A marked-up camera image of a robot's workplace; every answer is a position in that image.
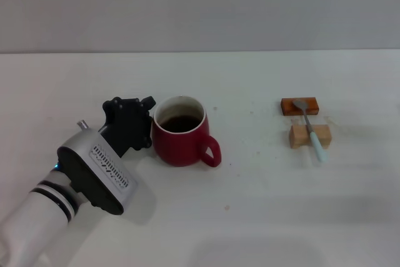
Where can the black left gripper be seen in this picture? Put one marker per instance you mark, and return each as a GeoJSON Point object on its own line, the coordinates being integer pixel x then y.
{"type": "Point", "coordinates": [128, 126]}

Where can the red ceramic mug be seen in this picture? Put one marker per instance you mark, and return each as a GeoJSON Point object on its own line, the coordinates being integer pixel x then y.
{"type": "Point", "coordinates": [178, 148]}

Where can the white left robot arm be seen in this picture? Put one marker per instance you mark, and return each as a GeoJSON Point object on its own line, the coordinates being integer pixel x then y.
{"type": "Point", "coordinates": [34, 217]}

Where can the dark coffee liquid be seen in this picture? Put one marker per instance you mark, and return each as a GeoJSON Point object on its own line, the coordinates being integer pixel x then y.
{"type": "Point", "coordinates": [181, 123]}

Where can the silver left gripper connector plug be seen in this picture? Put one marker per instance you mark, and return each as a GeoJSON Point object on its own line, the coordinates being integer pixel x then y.
{"type": "Point", "coordinates": [83, 125]}

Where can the dark orange wooden block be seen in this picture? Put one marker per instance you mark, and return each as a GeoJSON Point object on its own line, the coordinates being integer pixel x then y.
{"type": "Point", "coordinates": [287, 107]}

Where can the light wooden arch block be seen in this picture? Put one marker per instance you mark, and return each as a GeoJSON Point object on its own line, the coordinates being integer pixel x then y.
{"type": "Point", "coordinates": [298, 137]}

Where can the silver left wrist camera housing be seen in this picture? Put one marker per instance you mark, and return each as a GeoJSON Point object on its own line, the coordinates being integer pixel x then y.
{"type": "Point", "coordinates": [93, 167]}

